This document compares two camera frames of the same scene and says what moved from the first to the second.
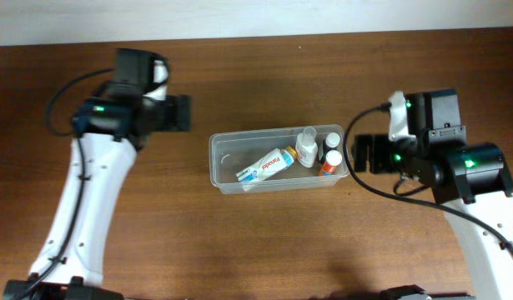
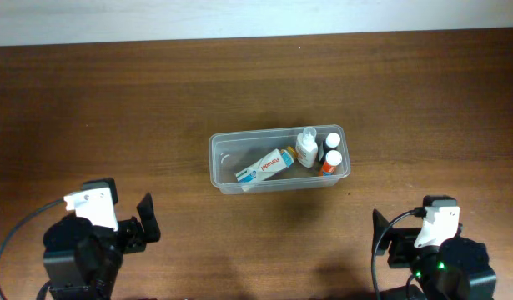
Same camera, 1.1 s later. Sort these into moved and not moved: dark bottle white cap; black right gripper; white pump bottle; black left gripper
Moved: black left gripper; black right gripper
Not moved: white pump bottle; dark bottle white cap
